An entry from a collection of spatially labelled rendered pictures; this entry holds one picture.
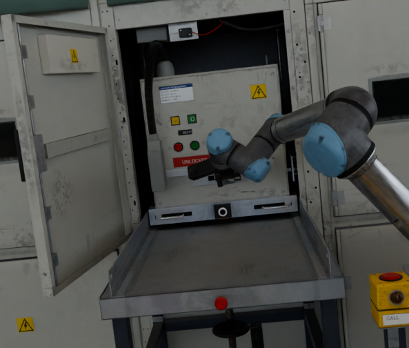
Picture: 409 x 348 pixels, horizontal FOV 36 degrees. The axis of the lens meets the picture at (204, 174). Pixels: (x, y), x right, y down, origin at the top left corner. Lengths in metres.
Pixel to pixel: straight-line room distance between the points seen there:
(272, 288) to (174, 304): 0.25
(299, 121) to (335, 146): 0.30
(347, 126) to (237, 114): 0.85
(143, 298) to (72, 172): 0.51
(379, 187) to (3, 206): 1.39
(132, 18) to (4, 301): 1.13
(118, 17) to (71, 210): 0.71
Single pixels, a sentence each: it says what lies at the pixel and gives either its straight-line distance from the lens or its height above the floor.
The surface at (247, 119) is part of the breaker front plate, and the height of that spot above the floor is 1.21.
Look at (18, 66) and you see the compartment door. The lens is 1.67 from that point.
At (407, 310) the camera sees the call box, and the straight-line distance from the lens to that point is 1.41.
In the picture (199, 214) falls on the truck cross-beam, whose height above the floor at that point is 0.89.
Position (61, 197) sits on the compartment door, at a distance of 1.85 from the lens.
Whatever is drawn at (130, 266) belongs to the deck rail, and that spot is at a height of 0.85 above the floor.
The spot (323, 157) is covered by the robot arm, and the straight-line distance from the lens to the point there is 1.44.
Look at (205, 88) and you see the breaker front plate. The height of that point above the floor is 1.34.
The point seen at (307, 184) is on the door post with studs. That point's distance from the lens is 2.23.
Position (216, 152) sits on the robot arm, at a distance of 1.77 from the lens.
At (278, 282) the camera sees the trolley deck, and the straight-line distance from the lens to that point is 1.59.
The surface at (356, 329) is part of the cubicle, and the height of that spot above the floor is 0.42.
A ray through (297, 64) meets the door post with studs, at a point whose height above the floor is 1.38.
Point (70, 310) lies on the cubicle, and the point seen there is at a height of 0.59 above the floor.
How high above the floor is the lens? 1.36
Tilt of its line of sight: 8 degrees down
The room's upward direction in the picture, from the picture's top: 6 degrees counter-clockwise
